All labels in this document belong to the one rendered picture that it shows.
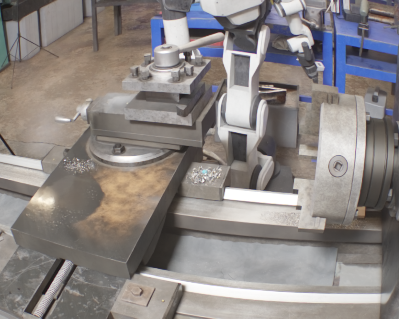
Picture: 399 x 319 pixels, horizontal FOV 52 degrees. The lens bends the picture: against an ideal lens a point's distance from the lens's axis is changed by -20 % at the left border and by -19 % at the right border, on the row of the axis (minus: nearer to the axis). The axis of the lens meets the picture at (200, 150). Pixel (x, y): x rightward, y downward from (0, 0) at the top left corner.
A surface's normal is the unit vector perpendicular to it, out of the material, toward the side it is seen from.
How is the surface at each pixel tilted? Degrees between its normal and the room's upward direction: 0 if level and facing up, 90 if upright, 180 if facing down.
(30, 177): 0
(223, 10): 118
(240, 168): 12
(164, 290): 0
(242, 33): 127
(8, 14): 90
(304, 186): 34
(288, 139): 90
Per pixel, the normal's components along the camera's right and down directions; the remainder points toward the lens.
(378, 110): -0.47, 0.47
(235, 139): -0.40, 0.65
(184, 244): -0.25, -0.78
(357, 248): -0.26, 0.51
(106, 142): -0.04, -0.86
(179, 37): 0.25, 0.49
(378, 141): -0.17, -0.47
